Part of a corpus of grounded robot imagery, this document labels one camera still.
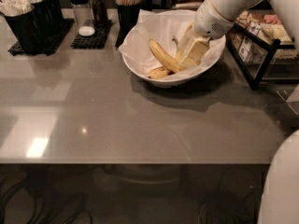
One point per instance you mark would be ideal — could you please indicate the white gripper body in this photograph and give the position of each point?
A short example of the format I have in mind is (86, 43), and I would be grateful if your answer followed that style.
(209, 20)

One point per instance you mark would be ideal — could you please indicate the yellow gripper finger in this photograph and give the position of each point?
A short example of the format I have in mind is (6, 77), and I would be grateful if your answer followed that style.
(186, 39)
(193, 51)

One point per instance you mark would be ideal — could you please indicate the yellow banana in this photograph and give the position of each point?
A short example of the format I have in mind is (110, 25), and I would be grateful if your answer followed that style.
(164, 58)
(159, 72)

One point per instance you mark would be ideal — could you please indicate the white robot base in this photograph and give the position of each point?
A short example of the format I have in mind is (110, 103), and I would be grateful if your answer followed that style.
(280, 199)

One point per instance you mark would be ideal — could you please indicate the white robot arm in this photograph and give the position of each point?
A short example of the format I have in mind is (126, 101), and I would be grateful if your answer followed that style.
(287, 11)

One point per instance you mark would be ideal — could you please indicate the green-stemmed banana at back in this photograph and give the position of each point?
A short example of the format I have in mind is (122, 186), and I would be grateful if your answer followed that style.
(176, 45)

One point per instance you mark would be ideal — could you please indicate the white paper bowl liner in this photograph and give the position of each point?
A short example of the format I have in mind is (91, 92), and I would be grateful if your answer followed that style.
(149, 34)

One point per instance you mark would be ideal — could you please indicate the white ceramic bowl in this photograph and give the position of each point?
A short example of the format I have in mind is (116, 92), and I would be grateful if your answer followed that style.
(174, 80)

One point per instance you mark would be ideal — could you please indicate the assorted sugar packets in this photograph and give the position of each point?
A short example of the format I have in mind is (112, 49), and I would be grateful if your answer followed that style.
(267, 29)

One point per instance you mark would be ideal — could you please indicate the black cup of stir sticks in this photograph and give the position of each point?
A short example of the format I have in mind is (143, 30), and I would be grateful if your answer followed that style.
(128, 16)

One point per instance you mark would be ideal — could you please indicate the right black rubber mat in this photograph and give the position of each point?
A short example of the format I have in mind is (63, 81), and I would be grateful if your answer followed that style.
(120, 38)

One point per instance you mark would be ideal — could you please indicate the black rubber mat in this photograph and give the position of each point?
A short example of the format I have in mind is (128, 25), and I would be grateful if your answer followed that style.
(95, 41)
(120, 38)
(51, 43)

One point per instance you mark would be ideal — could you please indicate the middle black rubber mat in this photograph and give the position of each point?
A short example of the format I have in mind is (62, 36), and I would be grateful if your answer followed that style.
(95, 41)

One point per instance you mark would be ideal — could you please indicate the glass pepper shaker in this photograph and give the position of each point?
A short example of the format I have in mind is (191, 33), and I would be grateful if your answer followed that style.
(99, 12)

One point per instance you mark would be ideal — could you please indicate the glass salt shaker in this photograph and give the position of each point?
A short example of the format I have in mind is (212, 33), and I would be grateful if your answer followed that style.
(83, 17)

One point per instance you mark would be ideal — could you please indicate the rear black cutlery cup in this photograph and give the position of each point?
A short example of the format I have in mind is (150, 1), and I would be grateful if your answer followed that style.
(49, 16)

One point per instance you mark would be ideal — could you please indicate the black cutlery cup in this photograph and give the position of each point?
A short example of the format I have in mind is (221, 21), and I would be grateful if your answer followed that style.
(25, 29)
(49, 16)

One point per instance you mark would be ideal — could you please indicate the front black cutlery cup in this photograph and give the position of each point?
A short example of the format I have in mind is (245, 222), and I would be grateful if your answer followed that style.
(25, 29)

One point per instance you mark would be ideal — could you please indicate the white plastic cutlery bundle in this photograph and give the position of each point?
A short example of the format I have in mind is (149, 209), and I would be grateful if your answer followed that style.
(12, 8)

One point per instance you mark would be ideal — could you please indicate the left black rubber mat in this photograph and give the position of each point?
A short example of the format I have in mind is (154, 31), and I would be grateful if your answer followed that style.
(51, 43)

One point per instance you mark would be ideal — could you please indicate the black wire condiment rack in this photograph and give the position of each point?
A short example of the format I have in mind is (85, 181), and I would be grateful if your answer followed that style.
(280, 64)

